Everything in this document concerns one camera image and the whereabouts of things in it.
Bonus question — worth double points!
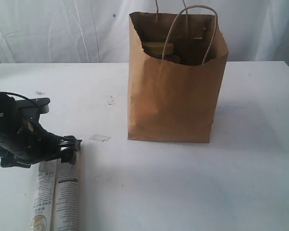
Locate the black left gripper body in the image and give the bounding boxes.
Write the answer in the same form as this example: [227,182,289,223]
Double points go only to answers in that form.
[0,121,63,168]

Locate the long noodle packet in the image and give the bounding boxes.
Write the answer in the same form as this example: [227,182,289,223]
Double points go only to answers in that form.
[29,139,84,231]

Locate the clear jar gold lid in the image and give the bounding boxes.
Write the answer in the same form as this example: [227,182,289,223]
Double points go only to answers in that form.
[142,42,174,56]

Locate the clear can dark contents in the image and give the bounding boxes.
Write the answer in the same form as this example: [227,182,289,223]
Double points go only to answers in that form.
[163,54,181,64]

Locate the brown paper shopping bag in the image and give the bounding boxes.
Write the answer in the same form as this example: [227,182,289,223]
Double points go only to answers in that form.
[127,8,229,143]

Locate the clear tape piece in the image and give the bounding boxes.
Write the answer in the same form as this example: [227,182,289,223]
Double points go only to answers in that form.
[89,134,111,142]

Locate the tiny white paper scrap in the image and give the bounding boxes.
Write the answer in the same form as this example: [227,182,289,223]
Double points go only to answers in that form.
[36,91,45,95]

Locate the white backdrop sheet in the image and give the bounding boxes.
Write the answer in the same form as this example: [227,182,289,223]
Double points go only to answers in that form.
[0,0,289,65]

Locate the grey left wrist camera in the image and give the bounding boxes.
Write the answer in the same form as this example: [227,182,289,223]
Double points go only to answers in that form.
[16,98,51,122]

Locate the black left camera cable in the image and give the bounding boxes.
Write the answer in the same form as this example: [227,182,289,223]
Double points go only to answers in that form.
[4,91,39,109]

